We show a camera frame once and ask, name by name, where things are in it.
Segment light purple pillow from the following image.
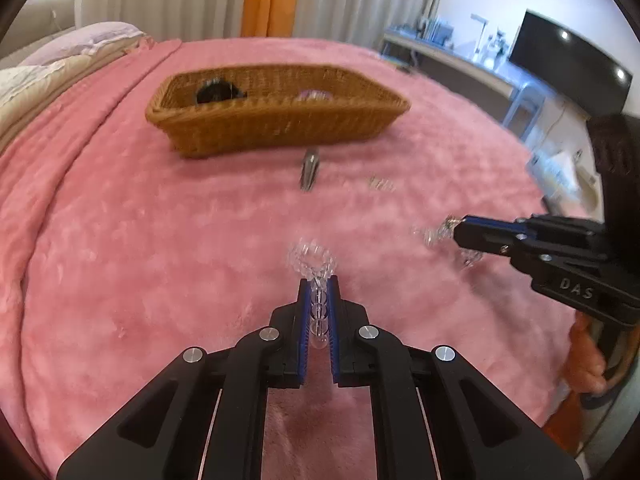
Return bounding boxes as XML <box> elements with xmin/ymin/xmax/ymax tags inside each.
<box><xmin>17</xmin><ymin>21</ymin><xmax>146</xmax><ymax>68</ymax></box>

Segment black hair tie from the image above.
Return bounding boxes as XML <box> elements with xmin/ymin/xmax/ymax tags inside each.
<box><xmin>195</xmin><ymin>77</ymin><xmax>249</xmax><ymax>106</ymax></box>

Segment beige curtain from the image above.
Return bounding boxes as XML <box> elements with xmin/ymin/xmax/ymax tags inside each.
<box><xmin>82</xmin><ymin>0</ymin><xmax>251</xmax><ymax>43</ymax></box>
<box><xmin>292</xmin><ymin>0</ymin><xmax>448</xmax><ymax>51</ymax></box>

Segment light blue chair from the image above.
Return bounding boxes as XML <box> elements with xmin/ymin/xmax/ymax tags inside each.
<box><xmin>502</xmin><ymin>80</ymin><xmax>551</xmax><ymax>138</ymax></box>

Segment white desk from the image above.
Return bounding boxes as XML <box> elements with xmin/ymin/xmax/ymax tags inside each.
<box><xmin>382</xmin><ymin>30</ymin><xmax>521</xmax><ymax>101</ymax></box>

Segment books on desk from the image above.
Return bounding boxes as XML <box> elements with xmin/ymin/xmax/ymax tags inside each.
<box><xmin>417</xmin><ymin>16</ymin><xmax>453</xmax><ymax>48</ymax></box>

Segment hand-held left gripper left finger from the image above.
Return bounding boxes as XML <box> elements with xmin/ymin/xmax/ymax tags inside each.
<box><xmin>56</xmin><ymin>277</ymin><xmax>313</xmax><ymax>480</ymax></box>

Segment pink fleece blanket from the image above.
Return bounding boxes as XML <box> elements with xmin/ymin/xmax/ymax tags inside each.
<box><xmin>0</xmin><ymin>35</ymin><xmax>601</xmax><ymax>480</ymax></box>

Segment person's right hand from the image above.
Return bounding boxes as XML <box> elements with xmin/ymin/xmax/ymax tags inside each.
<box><xmin>570</xmin><ymin>317</ymin><xmax>623</xmax><ymax>396</ymax></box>

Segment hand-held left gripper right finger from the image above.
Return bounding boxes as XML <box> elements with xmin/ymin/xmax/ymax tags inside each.
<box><xmin>327</xmin><ymin>276</ymin><xmax>586</xmax><ymax>480</ymax></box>

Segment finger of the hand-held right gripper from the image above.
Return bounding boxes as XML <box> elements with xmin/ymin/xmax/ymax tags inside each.
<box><xmin>454</xmin><ymin>233</ymin><xmax>566</xmax><ymax>281</ymax></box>
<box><xmin>452</xmin><ymin>214</ymin><xmax>608</xmax><ymax>246</ymax></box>

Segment white desk lamp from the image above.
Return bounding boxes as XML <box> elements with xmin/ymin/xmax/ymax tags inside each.
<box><xmin>470</xmin><ymin>12</ymin><xmax>491</xmax><ymax>58</ymax></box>

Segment brown wicker basket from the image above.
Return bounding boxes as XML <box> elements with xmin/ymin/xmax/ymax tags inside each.
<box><xmin>145</xmin><ymin>64</ymin><xmax>412</xmax><ymax>158</ymax></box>

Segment beige quilt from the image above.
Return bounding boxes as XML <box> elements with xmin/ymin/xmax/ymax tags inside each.
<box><xmin>0</xmin><ymin>35</ymin><xmax>156</xmax><ymax>146</ymax></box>

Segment beige padded headboard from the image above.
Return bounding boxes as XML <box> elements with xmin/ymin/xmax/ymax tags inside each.
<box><xmin>10</xmin><ymin>0</ymin><xmax>78</xmax><ymax>56</ymax></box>

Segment crystal bead bracelet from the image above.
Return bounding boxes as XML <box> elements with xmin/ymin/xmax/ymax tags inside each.
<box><xmin>287</xmin><ymin>237</ymin><xmax>337</xmax><ymax>351</ymax></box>

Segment white vase with flowers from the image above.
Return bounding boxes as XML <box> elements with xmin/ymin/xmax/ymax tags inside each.
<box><xmin>487</xmin><ymin>32</ymin><xmax>508</xmax><ymax>68</ymax></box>

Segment black television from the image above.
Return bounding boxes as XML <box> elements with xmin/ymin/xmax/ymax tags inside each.
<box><xmin>507</xmin><ymin>9</ymin><xmax>633</xmax><ymax>118</ymax></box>

